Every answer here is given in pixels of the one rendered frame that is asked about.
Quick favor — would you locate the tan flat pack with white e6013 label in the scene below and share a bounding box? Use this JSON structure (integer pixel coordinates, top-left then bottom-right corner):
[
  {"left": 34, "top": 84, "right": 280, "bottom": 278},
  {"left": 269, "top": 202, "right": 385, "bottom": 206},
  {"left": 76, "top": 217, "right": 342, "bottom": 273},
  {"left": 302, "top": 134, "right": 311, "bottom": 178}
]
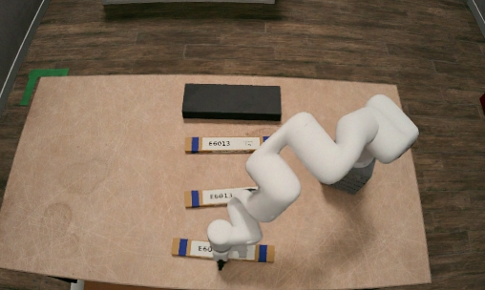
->
[{"left": 171, "top": 238, "right": 275, "bottom": 262}]

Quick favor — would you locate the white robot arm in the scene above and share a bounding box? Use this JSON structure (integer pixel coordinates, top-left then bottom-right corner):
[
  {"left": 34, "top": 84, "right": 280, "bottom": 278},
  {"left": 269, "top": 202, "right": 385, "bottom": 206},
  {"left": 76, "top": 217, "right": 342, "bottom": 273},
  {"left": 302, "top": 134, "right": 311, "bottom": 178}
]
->
[{"left": 207, "top": 94, "right": 419, "bottom": 258}]

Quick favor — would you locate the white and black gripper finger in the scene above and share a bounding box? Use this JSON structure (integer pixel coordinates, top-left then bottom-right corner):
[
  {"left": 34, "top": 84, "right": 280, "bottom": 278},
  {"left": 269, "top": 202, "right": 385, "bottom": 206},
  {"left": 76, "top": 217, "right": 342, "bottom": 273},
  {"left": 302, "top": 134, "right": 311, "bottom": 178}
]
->
[{"left": 217, "top": 259, "right": 226, "bottom": 271}]

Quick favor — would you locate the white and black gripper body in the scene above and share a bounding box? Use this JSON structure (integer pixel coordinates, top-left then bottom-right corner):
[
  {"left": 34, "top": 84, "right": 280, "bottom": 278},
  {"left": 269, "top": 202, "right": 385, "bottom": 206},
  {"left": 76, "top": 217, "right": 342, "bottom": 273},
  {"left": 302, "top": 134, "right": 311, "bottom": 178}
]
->
[{"left": 213, "top": 250, "right": 229, "bottom": 261}]

